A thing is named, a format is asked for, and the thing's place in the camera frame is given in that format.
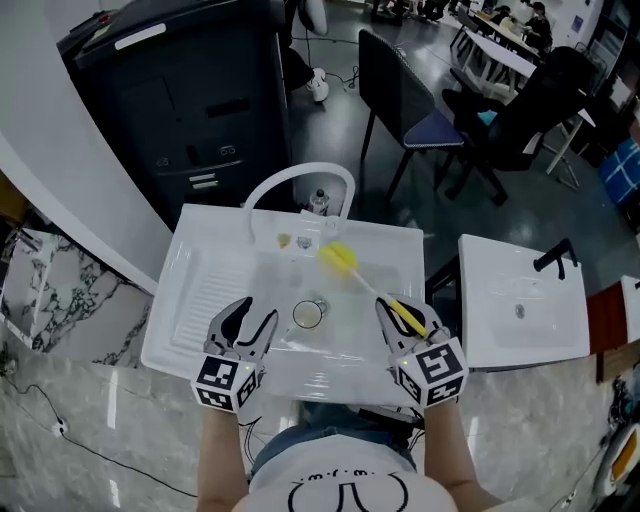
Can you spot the grey sticker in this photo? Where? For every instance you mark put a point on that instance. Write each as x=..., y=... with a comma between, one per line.
x=304, y=242

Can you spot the yellow sponge brush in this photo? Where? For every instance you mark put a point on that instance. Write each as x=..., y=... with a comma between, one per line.
x=340, y=256

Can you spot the blue plastic crate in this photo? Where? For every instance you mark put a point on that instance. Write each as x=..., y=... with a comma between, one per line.
x=622, y=172

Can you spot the clear glass cup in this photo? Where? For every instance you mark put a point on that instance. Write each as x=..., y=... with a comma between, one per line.
x=307, y=315

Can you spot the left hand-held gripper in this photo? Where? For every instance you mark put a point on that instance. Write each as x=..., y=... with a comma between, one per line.
x=217, y=375

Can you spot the clear plastic water bottle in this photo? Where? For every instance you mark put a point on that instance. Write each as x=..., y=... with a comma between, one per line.
x=318, y=201

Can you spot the large black cabinet machine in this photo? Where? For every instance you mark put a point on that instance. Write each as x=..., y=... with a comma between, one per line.
x=175, y=100

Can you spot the white arched faucet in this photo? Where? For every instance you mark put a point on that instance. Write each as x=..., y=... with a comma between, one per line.
x=280, y=176

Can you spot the black faucet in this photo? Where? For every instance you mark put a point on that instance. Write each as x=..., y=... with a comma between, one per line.
x=552, y=255

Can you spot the blue seat chair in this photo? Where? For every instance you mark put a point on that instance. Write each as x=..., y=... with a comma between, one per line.
x=400, y=95

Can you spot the person's blue jeans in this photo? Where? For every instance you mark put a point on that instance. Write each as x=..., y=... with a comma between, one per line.
x=330, y=425

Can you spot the white scooter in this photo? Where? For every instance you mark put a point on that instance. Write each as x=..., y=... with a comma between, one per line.
x=620, y=460

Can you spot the person's left forearm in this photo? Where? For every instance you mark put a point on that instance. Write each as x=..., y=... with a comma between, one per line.
x=222, y=460

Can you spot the marble stone slab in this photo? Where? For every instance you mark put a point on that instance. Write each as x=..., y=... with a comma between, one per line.
x=65, y=300

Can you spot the yellow sticker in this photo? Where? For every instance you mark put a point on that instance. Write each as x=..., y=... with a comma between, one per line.
x=284, y=241

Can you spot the white power plug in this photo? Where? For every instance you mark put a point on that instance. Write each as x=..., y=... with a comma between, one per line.
x=60, y=428

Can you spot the white sink with washboard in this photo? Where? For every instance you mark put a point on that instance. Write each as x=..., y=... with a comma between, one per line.
x=200, y=280

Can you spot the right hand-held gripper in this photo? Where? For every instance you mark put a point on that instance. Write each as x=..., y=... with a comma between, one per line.
x=437, y=367

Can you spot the long white table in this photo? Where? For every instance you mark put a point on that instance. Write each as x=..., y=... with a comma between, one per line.
x=505, y=50

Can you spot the red brown board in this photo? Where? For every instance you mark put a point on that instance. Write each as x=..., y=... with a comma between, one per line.
x=605, y=317

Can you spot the black office chair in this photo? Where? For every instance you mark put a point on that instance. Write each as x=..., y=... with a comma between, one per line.
x=525, y=115

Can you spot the white square sink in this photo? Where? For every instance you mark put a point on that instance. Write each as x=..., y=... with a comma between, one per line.
x=525, y=330

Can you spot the person's white printed shirt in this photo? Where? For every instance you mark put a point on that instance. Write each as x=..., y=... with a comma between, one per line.
x=340, y=480

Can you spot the person's right forearm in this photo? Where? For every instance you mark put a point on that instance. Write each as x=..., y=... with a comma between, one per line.
x=450, y=450

